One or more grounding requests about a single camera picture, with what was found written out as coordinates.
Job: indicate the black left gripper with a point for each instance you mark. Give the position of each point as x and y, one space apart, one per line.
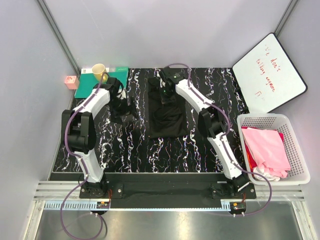
124 114

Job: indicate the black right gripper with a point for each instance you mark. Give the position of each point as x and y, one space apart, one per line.
167 100

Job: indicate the black t shirt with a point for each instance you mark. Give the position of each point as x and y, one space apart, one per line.
166 120

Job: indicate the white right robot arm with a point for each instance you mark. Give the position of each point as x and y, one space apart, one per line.
213 124

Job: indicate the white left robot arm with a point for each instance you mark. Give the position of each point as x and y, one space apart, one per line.
78 132

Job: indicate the yellow cup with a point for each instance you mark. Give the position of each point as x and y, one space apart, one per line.
99 72

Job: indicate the green book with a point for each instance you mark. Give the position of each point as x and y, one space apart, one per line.
87 80

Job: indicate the pink cube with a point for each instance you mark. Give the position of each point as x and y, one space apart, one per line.
72 82

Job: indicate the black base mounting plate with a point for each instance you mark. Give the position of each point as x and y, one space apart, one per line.
164 191

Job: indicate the whiteboard with red writing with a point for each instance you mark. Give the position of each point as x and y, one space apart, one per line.
267 77

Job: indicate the pink t shirt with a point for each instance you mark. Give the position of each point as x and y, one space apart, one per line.
267 150

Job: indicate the white t shirt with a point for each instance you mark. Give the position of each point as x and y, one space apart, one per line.
261 175

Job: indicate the white plastic laundry basket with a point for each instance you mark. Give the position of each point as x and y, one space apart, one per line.
298 174

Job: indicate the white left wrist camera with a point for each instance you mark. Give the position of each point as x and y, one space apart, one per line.
122 94

